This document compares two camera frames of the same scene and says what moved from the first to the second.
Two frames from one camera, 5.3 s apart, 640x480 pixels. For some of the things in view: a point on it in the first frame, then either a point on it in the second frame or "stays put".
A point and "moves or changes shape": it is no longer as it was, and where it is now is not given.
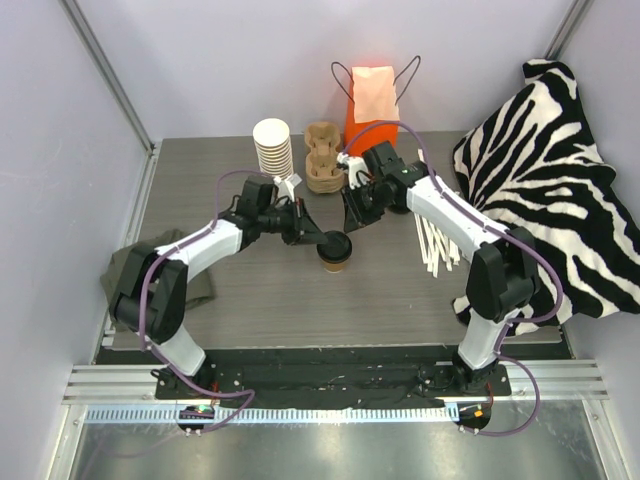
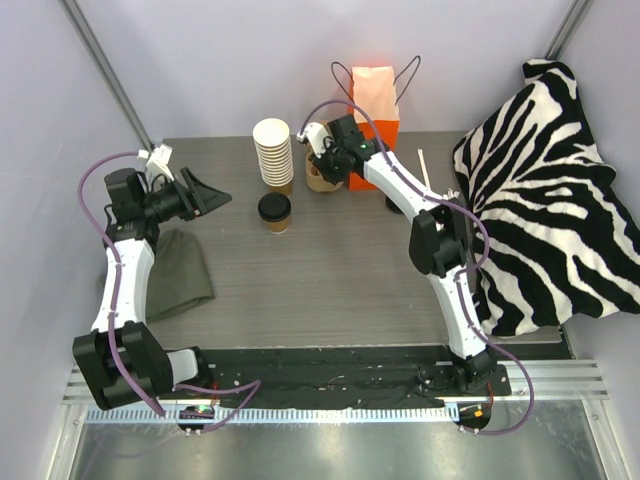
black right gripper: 360,203 -> 325,167
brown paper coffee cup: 333,267 moves or changes shape
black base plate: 335,378 stays put
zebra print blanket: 529,160 stays put
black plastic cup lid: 337,248 moves or changes shape
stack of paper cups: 274,148 stays put
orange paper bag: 373,113 stays put
